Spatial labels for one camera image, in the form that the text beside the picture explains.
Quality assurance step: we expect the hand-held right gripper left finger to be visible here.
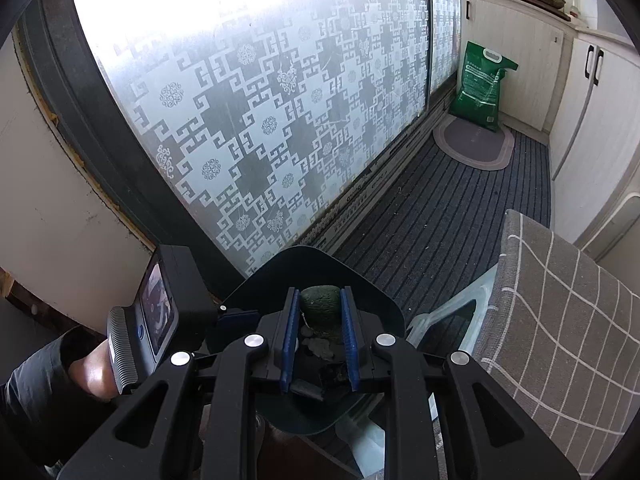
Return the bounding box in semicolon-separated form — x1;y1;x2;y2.
60;287;302;480

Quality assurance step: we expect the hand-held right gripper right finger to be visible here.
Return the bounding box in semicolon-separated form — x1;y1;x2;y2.
340;286;581;480

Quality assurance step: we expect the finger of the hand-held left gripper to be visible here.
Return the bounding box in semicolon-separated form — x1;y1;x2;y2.
217;302;264;334

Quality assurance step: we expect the dark green round object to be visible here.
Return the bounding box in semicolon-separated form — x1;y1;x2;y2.
300;285;344;330

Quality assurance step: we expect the dark trash bin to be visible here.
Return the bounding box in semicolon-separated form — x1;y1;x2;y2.
220;245;407;437

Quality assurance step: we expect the person's left forearm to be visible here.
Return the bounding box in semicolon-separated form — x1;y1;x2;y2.
0;325;137;467

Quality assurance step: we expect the pale plastic stool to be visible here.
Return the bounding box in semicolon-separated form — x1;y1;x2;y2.
334;264;502;480

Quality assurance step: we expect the dark striped floor carpet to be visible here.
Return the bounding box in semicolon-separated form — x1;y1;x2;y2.
327;127;553;322

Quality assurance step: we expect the frosted patterned sliding door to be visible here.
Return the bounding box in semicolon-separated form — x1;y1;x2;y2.
17;0;434;282
427;0;464;107

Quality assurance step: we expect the grey checked tablecloth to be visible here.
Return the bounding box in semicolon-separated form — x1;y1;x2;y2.
472;209;640;480

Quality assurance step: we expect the grey oval floor mat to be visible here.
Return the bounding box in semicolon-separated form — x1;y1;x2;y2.
432;115;515;171

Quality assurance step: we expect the green rice bag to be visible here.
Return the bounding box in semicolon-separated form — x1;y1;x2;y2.
449;41;520;133

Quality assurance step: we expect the white tall cabinet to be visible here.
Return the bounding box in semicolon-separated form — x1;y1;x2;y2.
547;27;640;247

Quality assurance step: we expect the white low cabinet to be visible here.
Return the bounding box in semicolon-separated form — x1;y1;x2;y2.
459;0;577;132

